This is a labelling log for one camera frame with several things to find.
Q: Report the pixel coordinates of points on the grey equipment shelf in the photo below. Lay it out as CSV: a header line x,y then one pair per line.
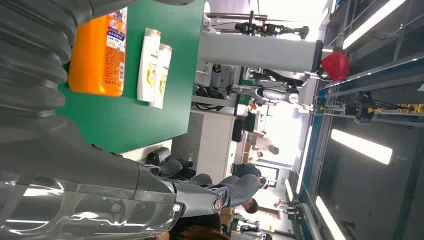
x,y
212,76

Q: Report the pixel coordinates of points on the white shampoo bottle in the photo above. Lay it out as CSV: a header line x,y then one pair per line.
x,y
165,66
147,66

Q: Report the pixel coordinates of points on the red emergency stop button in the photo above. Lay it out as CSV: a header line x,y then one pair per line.
x,y
336,66

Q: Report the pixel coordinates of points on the blue overhead gantry rail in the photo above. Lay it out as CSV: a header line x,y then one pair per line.
x,y
397,68

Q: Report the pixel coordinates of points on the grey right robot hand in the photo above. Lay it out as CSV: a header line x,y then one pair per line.
x,y
82,172

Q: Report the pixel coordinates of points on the long ceiling light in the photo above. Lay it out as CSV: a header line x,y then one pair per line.
x,y
361,145
371,23
303,159
326,215

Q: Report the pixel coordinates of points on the white cabinet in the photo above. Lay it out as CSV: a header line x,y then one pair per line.
x,y
212,145

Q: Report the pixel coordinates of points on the white desk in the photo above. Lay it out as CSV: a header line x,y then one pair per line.
x,y
136,154

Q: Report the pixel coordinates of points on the person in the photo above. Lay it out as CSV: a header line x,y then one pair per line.
x,y
266,145
198,232
246,170
251,206

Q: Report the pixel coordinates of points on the black camera rig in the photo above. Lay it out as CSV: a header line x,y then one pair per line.
x,y
271,29

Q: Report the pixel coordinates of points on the yellow black hoist trolley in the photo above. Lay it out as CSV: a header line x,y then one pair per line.
x,y
361,111

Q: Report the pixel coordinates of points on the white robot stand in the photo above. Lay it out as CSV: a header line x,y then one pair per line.
x,y
258,49

